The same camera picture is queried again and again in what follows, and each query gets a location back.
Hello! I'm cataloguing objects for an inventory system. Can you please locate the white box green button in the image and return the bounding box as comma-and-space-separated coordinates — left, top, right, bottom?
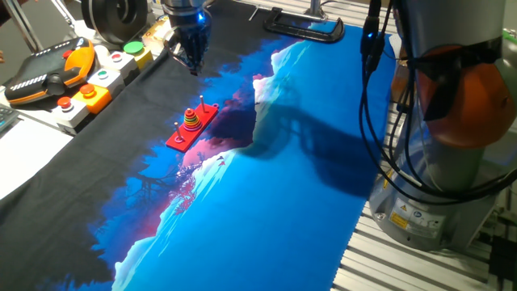
86, 68, 126, 99

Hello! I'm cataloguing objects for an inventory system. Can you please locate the white box red button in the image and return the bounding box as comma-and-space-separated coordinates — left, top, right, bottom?
51, 95, 90, 135
102, 50, 139, 83

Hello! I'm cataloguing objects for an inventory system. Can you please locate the black C-clamp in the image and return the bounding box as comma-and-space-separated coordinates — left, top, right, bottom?
263, 6, 346, 44

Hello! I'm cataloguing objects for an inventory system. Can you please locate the white paper sheet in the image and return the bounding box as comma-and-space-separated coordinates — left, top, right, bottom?
0, 118, 75, 201

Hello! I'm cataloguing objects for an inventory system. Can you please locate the black cable with blue light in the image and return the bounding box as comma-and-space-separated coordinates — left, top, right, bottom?
358, 0, 517, 206

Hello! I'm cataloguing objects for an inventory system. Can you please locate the black strap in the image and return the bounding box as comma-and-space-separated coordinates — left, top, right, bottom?
411, 38, 504, 122

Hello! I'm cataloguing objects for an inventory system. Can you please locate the orange box orange button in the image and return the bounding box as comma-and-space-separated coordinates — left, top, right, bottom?
71, 82, 113, 116

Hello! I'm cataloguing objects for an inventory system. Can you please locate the tan cardboard box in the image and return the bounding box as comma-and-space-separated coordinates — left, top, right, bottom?
141, 15, 174, 56

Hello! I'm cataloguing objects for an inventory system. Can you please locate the black round spool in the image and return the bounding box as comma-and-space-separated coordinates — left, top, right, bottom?
80, 0, 149, 46

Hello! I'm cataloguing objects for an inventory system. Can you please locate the grey metal bar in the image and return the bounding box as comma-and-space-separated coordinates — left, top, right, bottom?
50, 0, 77, 30
2, 0, 44, 53

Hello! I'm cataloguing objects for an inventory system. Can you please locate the black orange teach pendant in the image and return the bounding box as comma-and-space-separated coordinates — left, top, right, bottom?
2, 36, 96, 107

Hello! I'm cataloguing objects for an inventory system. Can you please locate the grey keyboard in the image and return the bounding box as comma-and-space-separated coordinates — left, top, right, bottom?
0, 103, 20, 133

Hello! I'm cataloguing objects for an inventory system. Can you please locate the yellow box green button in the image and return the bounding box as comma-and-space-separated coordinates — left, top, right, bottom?
122, 40, 155, 71

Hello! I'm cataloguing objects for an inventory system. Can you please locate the black box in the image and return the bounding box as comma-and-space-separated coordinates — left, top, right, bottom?
487, 234, 517, 285

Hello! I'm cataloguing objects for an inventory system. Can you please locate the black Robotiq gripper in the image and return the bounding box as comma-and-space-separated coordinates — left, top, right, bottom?
165, 9, 213, 78

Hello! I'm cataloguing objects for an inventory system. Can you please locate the blue black printed cloth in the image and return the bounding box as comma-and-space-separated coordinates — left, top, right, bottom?
0, 2, 397, 291

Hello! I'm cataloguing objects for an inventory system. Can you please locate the silver metal post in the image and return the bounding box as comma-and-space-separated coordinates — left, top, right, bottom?
303, 0, 329, 21

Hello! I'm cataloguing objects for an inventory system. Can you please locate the red Hanoi base with pegs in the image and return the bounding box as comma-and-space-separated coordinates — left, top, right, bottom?
165, 95, 220, 154

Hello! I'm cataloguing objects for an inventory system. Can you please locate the yellow white warning label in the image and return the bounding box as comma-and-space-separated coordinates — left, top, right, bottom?
388, 197, 447, 240

